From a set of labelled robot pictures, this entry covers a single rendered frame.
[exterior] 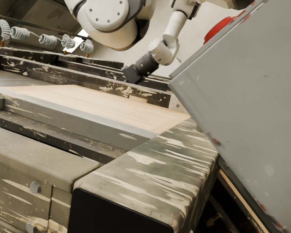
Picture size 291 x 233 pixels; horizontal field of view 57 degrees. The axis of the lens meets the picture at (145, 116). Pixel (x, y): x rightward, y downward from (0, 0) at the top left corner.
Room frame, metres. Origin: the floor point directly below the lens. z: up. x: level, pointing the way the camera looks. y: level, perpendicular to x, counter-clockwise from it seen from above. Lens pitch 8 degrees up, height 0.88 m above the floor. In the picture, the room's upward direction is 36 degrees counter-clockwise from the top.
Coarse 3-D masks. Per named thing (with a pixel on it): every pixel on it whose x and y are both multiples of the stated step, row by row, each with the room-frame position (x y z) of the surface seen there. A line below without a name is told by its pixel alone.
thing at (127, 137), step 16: (0, 96) 0.61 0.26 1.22; (16, 96) 0.61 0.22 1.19; (16, 112) 0.61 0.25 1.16; (32, 112) 0.59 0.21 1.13; (48, 112) 0.58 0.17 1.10; (64, 112) 0.56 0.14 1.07; (80, 112) 0.59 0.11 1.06; (64, 128) 0.57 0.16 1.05; (80, 128) 0.56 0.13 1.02; (96, 128) 0.55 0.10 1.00; (112, 128) 0.53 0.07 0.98; (128, 128) 0.55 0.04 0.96; (112, 144) 0.54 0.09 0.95; (128, 144) 0.53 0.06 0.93
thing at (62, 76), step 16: (0, 48) 1.17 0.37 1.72; (0, 64) 1.21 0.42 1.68; (16, 64) 1.18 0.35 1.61; (32, 64) 1.15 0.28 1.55; (48, 80) 1.14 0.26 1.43; (64, 80) 1.12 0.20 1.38; (80, 80) 1.09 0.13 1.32; (96, 80) 1.07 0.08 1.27; (112, 80) 1.06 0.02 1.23; (128, 96) 1.04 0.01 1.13; (144, 96) 1.02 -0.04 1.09; (160, 96) 1.00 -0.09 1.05
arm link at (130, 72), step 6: (138, 60) 1.16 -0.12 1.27; (126, 66) 1.20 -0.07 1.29; (132, 66) 1.17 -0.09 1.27; (138, 66) 1.15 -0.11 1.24; (144, 66) 1.14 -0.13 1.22; (126, 72) 1.19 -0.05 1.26; (132, 72) 1.18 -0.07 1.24; (138, 72) 1.17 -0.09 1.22; (144, 72) 1.15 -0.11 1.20; (150, 72) 1.16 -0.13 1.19; (126, 78) 1.19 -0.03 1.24; (132, 78) 1.19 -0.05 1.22; (138, 78) 1.18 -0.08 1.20; (144, 78) 1.21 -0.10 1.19; (138, 84) 1.21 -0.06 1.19
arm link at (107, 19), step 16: (96, 0) 0.43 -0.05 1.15; (112, 0) 0.43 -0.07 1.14; (128, 0) 0.44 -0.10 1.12; (144, 0) 0.44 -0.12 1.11; (96, 16) 0.43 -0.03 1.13; (112, 16) 0.43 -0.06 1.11; (128, 16) 0.44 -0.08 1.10; (144, 16) 0.50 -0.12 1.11; (144, 32) 0.53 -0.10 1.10; (128, 48) 0.55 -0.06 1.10
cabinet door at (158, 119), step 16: (32, 96) 0.75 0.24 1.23; (48, 96) 0.79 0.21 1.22; (64, 96) 0.84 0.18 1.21; (80, 96) 0.90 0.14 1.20; (96, 96) 0.96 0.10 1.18; (112, 96) 1.01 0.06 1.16; (96, 112) 0.72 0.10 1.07; (112, 112) 0.76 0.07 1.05; (128, 112) 0.80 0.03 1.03; (144, 112) 0.85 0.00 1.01; (160, 112) 0.90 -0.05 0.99; (176, 112) 0.95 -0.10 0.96; (144, 128) 0.67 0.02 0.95; (160, 128) 0.69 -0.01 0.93
